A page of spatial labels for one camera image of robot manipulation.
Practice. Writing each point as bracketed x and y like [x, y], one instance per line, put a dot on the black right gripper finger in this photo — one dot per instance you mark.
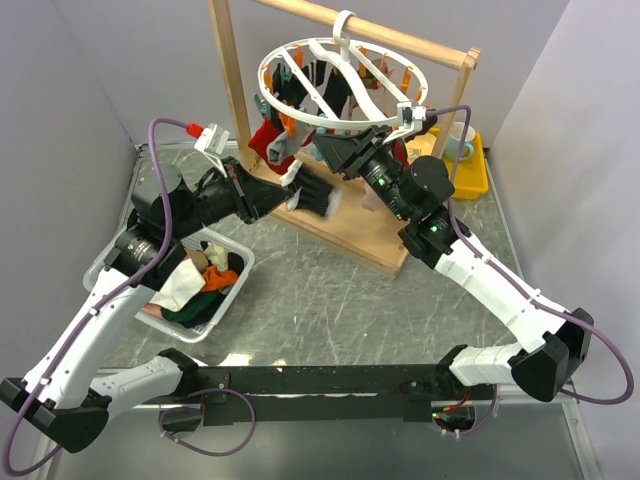
[340, 162]
[334, 142]

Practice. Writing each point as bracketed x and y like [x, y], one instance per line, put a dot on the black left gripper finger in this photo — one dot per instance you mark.
[263, 200]
[247, 183]

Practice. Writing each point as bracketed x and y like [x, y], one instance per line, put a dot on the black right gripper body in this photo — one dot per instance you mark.
[380, 170]

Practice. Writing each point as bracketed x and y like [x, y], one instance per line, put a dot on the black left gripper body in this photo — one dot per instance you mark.
[216, 198]

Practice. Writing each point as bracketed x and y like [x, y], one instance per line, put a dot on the black striped sock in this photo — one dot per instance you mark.
[311, 193]

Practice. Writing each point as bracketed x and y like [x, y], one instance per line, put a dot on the grey sock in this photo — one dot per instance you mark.
[280, 153]

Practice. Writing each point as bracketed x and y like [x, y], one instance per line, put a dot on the white sock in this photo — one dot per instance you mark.
[182, 285]

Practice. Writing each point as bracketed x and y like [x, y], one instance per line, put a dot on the white round clip hanger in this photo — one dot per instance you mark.
[337, 82]

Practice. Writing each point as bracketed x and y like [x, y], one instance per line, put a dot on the pale pink sock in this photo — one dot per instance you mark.
[371, 201]

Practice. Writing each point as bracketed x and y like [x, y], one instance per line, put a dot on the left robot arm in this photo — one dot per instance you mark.
[62, 396]

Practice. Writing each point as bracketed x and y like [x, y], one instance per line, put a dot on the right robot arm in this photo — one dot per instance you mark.
[547, 350]

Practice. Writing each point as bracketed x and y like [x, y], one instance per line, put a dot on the red sock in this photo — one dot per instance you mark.
[263, 137]

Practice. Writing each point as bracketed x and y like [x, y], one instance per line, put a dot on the beige sock in basket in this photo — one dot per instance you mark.
[199, 259]

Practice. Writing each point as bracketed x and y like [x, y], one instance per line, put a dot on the white plastic laundry basket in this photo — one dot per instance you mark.
[197, 333]

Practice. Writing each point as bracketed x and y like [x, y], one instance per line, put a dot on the light blue mug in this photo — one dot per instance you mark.
[456, 138]

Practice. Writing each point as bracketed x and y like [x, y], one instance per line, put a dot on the orange sock in basket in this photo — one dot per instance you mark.
[215, 280]

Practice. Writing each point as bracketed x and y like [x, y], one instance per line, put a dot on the yellow plastic tray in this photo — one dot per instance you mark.
[471, 179]

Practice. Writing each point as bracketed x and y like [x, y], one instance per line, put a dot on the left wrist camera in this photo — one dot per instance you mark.
[209, 141]

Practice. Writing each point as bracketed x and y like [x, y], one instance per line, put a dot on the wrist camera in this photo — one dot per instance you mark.
[209, 141]
[412, 120]

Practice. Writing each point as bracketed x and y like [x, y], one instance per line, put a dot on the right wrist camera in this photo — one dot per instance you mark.
[412, 120]

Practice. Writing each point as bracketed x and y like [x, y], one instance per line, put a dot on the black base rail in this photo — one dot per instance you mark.
[313, 393]

